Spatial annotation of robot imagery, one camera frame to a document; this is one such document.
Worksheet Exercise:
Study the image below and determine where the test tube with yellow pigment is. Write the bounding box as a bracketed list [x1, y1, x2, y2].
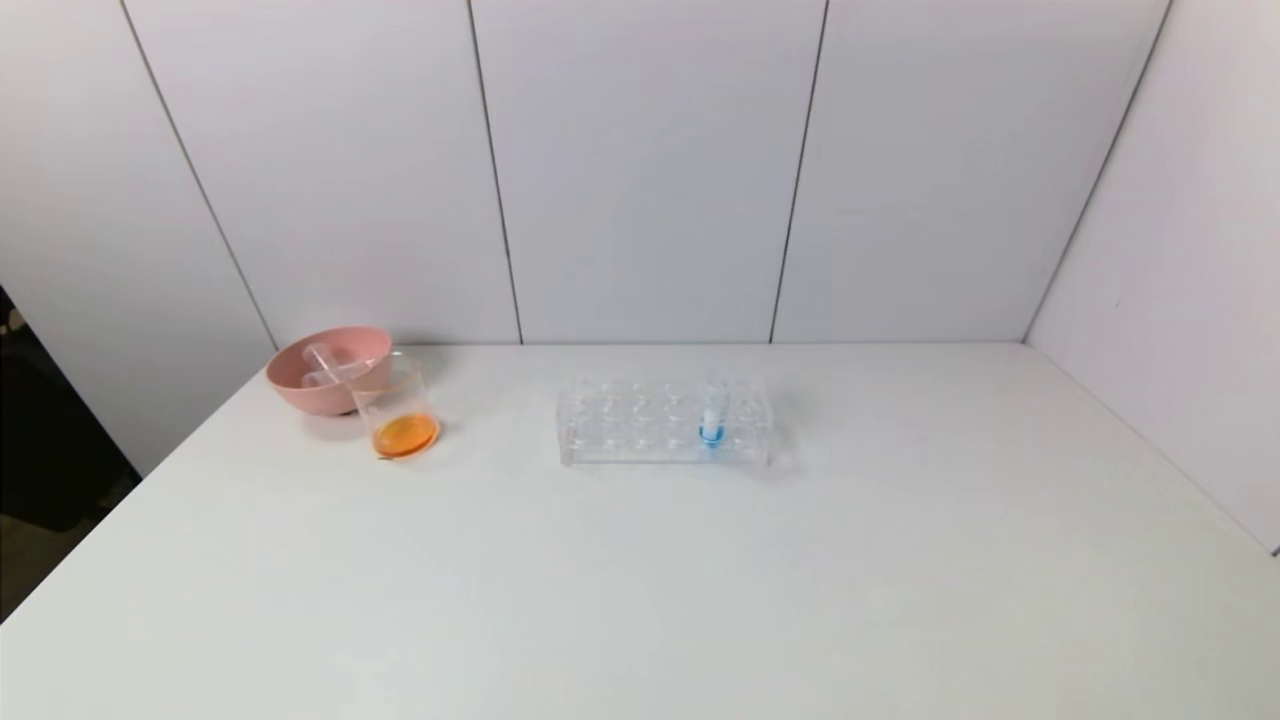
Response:
[302, 360, 376, 390]

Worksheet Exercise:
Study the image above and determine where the clear acrylic tube rack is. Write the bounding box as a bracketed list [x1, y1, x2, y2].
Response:
[556, 371, 777, 470]

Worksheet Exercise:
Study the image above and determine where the test tube with red pigment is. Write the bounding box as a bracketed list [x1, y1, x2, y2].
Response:
[303, 342, 346, 385]

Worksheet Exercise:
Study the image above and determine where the clear glass beaker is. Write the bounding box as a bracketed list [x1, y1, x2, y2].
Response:
[345, 349, 442, 462]

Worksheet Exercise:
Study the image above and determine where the pink plastic bowl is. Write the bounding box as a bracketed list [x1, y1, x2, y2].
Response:
[264, 324, 394, 417]

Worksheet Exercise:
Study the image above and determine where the test tube with blue pigment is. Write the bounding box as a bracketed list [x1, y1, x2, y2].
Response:
[698, 378, 730, 450]

